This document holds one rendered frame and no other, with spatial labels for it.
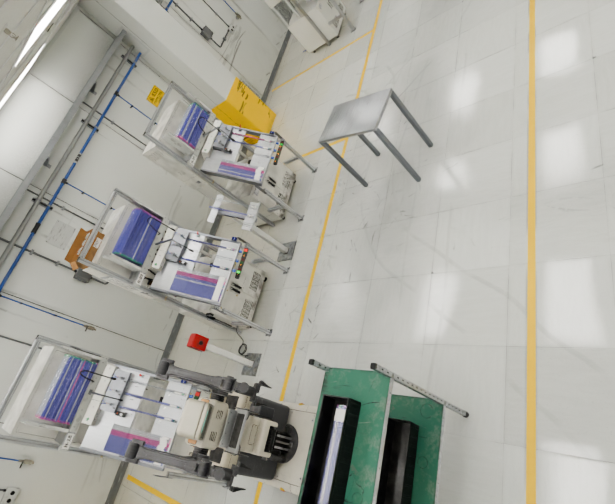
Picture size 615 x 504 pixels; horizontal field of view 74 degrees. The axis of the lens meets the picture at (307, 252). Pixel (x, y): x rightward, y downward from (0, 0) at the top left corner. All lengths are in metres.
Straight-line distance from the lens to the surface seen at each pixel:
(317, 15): 7.44
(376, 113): 3.79
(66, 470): 5.78
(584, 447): 2.86
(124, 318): 5.76
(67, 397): 4.02
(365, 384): 2.30
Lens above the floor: 2.78
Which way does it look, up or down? 37 degrees down
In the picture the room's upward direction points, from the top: 55 degrees counter-clockwise
